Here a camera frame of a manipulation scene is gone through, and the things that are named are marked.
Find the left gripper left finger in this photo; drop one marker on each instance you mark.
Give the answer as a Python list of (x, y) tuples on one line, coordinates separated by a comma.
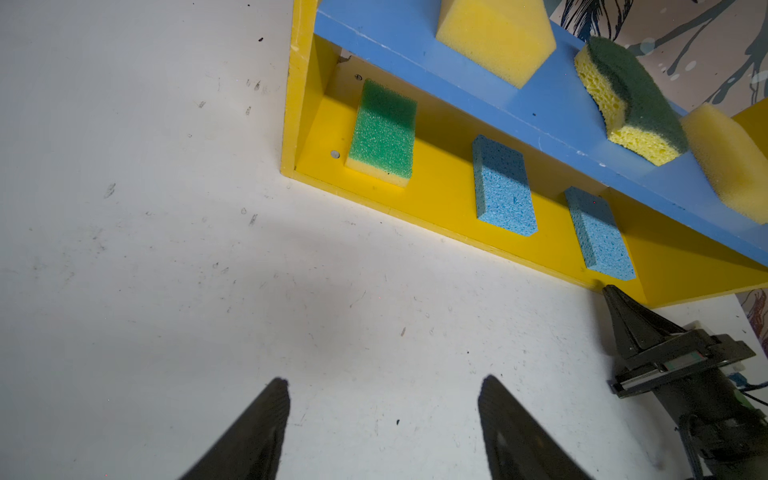
[(251, 447)]

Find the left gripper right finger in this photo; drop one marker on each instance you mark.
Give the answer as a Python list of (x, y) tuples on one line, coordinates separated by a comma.
[(516, 445)]

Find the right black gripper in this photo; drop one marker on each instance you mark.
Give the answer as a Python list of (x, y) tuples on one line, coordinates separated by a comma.
[(723, 435)]

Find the blue sponge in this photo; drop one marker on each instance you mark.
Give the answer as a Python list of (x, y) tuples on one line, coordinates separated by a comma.
[(601, 242), (502, 192)]

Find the yellow sponge front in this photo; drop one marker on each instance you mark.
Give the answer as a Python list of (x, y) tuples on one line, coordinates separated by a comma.
[(732, 153)]

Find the blue sponge front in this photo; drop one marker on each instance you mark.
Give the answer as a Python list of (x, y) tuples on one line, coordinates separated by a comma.
[(502, 192)]

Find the dark green scrub sponge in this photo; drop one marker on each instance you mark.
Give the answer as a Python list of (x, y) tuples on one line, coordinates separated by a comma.
[(635, 113)]

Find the green topped yellow sponge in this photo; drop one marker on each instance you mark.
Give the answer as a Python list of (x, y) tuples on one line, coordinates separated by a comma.
[(384, 135)]

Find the yellow shelf with coloured boards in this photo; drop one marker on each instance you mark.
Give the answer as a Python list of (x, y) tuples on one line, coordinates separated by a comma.
[(684, 244)]

